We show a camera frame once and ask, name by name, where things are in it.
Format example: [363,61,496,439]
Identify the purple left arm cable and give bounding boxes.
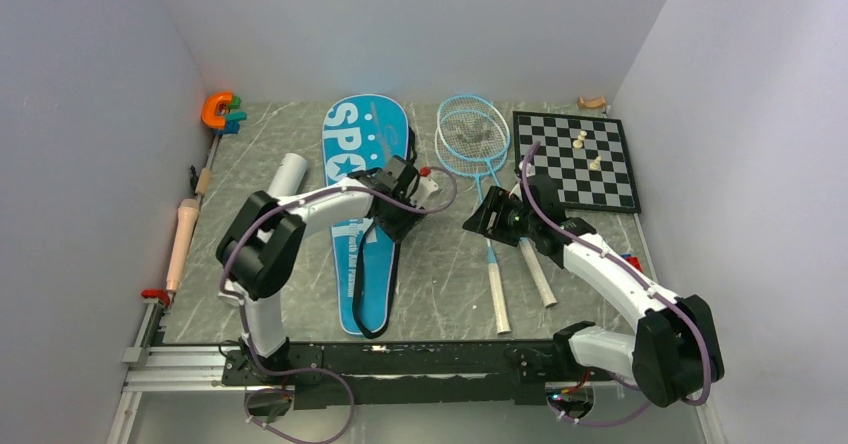
[218,165,458,444]

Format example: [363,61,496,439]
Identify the black white chessboard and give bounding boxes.
[512,111,641,214]

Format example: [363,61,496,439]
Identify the blue racket bag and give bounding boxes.
[321,94,415,337]

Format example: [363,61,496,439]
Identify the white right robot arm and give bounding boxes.
[462,175,725,408]

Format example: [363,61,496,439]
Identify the cream chess pawn lower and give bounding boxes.
[588,156,602,171]

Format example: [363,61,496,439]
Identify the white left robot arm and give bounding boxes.
[216,156,440,384]

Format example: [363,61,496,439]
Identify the beige handle tool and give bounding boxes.
[165,198,200,295]

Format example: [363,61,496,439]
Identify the cream chess pawn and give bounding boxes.
[588,156,602,171]
[572,130,587,149]

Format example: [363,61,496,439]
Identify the green blue toy blocks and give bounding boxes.
[220,95,247,135]

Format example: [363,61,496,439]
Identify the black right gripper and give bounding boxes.
[463,186,540,247]

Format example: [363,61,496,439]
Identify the cream chess pawn upper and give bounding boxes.
[572,130,587,149]

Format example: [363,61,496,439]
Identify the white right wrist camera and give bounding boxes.
[509,182,523,202]

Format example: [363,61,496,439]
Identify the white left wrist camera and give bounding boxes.
[409,167,440,208]

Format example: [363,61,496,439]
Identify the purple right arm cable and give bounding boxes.
[519,141,713,429]

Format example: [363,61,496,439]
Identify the black base frame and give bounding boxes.
[220,339,609,410]

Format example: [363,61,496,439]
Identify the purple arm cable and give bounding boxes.
[218,165,458,444]
[519,141,713,429]

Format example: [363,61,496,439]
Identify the colourful brick toy car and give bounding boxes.
[623,254,643,272]

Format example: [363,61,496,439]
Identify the orange C-shaped toy block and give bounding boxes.
[201,91,235,130]

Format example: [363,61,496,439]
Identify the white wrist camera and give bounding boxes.
[509,182,523,202]
[409,167,440,208]

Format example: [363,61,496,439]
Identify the white shuttlecock tube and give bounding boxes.
[221,152,310,306]

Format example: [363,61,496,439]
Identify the wooden arch block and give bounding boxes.
[577,96,607,110]

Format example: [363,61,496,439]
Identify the red clamp on rail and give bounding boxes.
[140,289,172,309]

